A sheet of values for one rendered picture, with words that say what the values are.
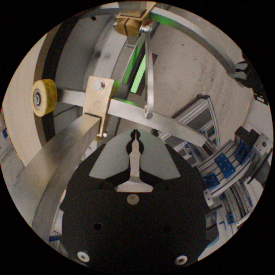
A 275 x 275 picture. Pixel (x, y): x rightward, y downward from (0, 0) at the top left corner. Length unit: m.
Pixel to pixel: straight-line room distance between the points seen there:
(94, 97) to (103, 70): 0.28
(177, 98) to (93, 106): 1.03
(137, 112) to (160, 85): 0.90
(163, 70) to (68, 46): 0.93
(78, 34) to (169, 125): 0.42
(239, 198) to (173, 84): 1.22
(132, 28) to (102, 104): 0.16
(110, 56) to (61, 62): 0.21
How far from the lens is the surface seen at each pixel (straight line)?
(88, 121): 0.15
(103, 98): 0.16
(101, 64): 0.44
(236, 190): 0.78
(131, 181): 0.34
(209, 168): 0.68
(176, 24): 0.25
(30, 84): 0.28
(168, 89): 1.08
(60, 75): 0.36
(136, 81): 0.32
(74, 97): 0.20
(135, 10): 0.20
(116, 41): 0.47
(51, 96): 0.21
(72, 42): 0.38
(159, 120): 0.18
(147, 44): 0.15
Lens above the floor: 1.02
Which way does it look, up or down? 58 degrees down
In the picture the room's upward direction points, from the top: 179 degrees counter-clockwise
